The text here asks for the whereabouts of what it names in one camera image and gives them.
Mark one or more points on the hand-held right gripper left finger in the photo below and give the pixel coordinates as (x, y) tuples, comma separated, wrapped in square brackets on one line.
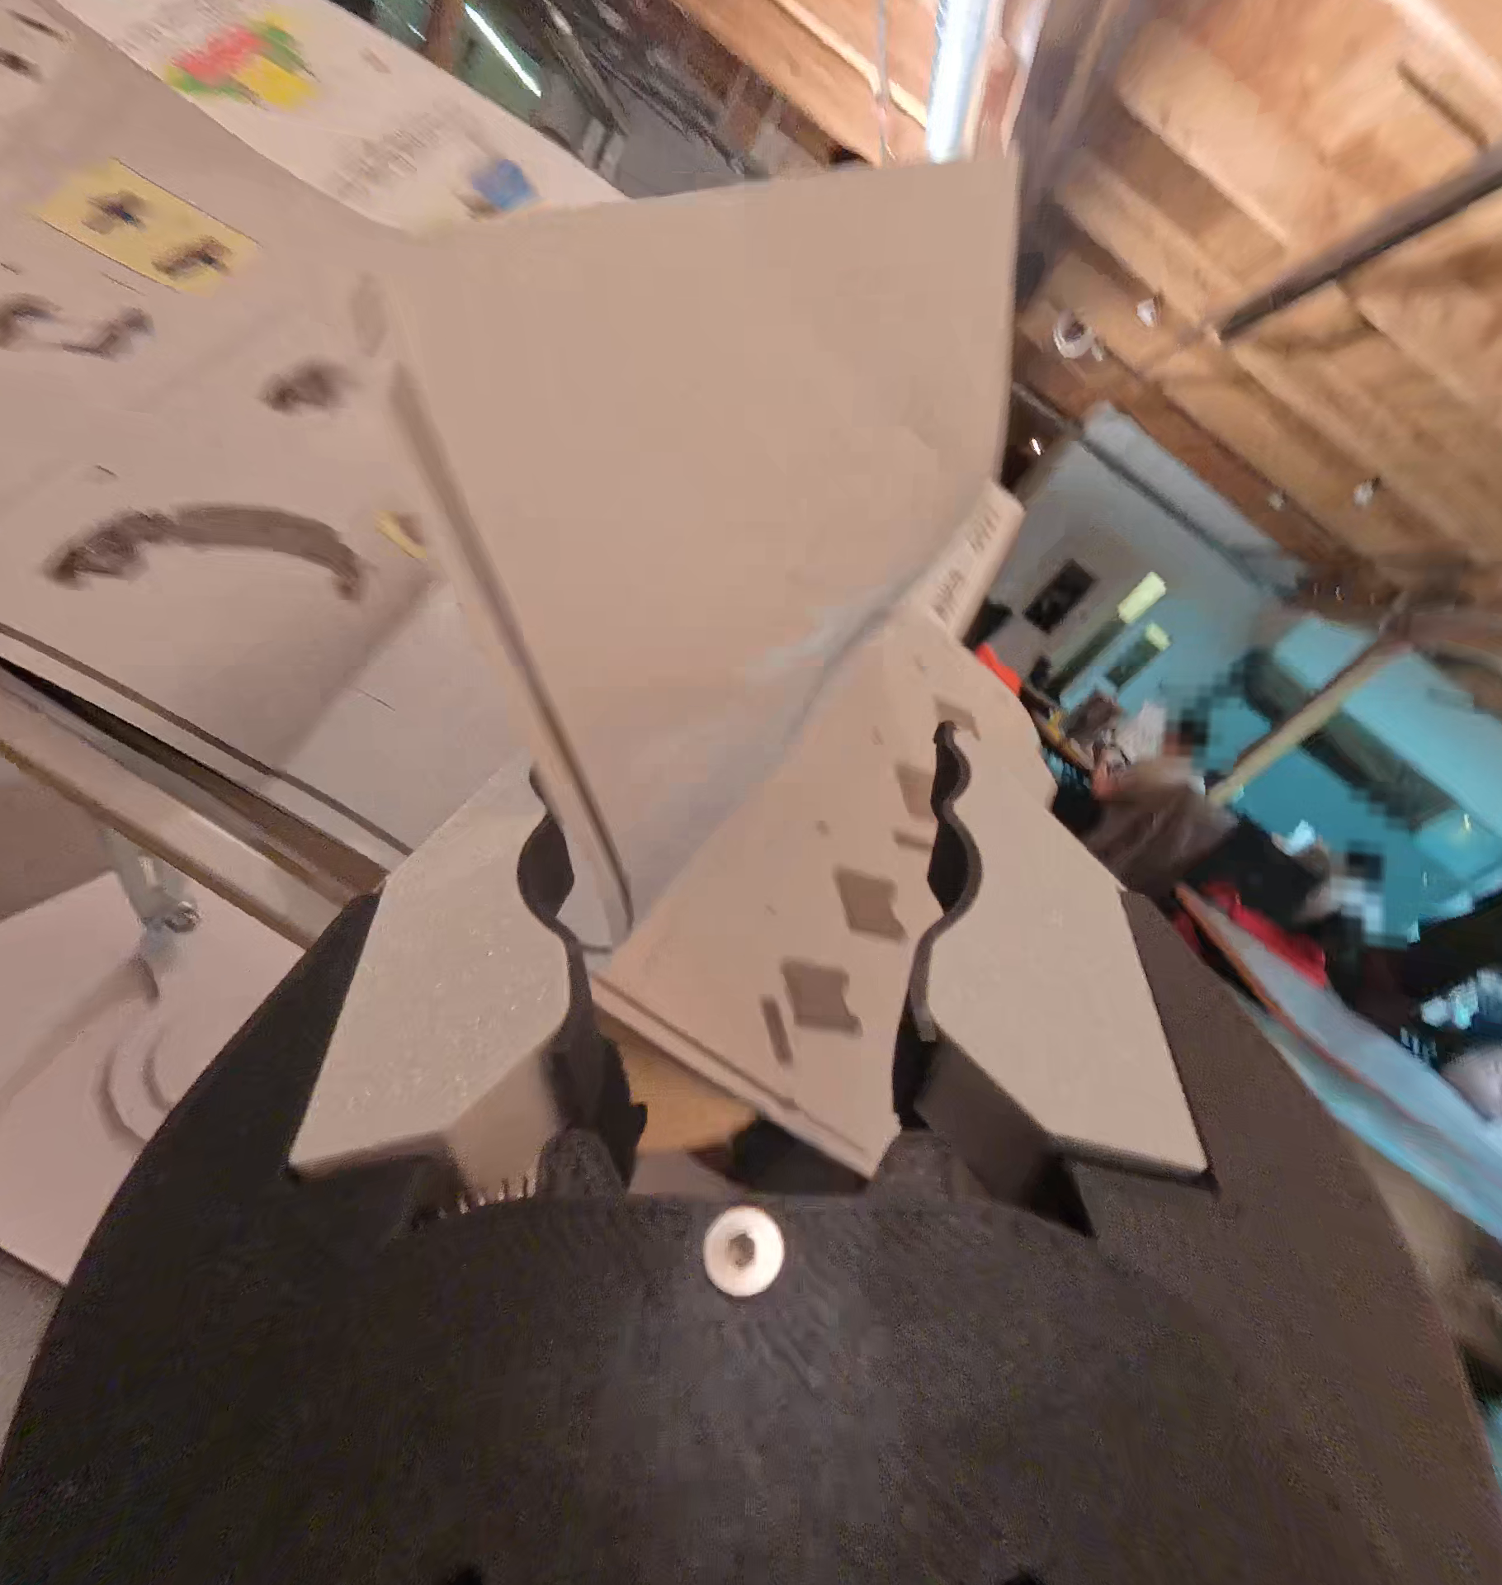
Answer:
[(441, 990)]

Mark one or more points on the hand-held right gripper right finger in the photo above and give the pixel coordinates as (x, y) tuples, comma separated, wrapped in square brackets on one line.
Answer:
[(1048, 990)]

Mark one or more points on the lego instruction booklet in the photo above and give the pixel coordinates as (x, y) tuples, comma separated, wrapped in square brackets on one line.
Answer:
[(701, 496)]

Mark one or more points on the white book stand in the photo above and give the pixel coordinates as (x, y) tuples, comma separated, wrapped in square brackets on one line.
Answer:
[(33, 1115)]

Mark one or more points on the white instruction sheet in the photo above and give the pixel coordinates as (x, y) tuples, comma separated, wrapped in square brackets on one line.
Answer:
[(367, 111)]

